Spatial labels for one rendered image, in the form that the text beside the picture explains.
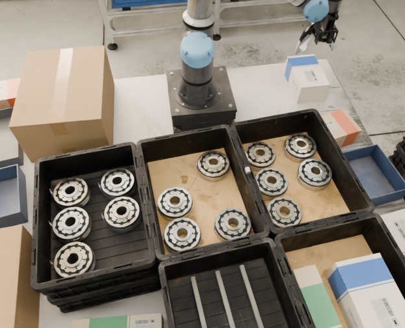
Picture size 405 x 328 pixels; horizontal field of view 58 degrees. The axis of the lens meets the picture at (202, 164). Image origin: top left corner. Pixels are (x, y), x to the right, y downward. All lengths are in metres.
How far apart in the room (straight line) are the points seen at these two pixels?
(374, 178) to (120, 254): 0.92
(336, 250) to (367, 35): 2.55
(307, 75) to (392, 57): 1.73
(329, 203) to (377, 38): 2.41
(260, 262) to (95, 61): 0.96
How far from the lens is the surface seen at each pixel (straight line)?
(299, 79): 1.60
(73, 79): 1.46
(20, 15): 3.75
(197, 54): 1.29
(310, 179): 1.18
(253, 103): 1.58
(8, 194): 1.45
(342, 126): 1.48
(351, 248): 1.14
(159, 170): 1.20
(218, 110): 1.41
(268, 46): 3.10
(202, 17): 1.38
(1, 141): 1.62
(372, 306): 0.99
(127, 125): 1.52
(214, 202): 1.12
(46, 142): 1.40
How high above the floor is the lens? 1.80
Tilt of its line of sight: 54 degrees down
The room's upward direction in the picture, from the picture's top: straight up
